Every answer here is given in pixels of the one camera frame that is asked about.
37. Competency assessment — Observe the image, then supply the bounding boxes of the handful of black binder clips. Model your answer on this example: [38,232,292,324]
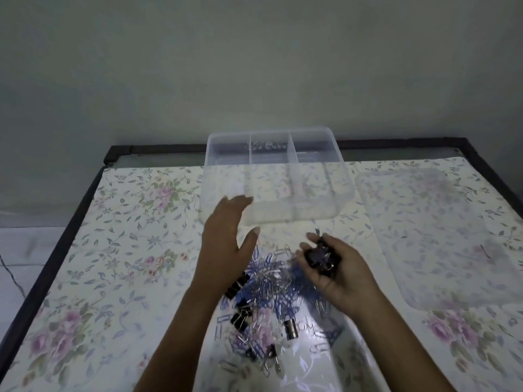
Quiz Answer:
[303,237,340,279]

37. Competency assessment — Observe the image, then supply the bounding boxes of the person's right forearm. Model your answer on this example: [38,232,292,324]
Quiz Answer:
[327,290,464,392]

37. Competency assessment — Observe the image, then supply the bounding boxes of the cluster of silver paper clips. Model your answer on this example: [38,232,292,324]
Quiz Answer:
[244,140,289,152]

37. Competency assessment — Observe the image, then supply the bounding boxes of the person's left forearm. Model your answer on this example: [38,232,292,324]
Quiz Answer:
[133,279,242,392]

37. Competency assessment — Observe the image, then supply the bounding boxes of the clear divided plastic container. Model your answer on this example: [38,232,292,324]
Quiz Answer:
[199,126,355,226]

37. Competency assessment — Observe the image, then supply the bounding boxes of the dark table frame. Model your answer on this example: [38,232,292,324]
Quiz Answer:
[0,136,523,376]

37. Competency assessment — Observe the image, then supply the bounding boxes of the person's left hand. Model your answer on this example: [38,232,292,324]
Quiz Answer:
[195,195,261,288]

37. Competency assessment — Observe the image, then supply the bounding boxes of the pile of paper clips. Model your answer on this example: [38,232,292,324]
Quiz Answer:
[214,241,345,377]

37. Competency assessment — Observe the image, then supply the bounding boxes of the clear plastic bag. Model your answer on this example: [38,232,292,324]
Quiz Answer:
[203,312,394,392]

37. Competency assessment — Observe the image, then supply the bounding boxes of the clear plastic container lid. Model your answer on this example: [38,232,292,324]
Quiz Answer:
[355,167,523,313]

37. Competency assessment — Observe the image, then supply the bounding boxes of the person's right hand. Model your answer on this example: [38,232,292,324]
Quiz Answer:
[295,232,383,320]

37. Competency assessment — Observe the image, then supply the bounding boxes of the floral tablecloth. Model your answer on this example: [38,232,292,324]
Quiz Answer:
[0,157,523,392]

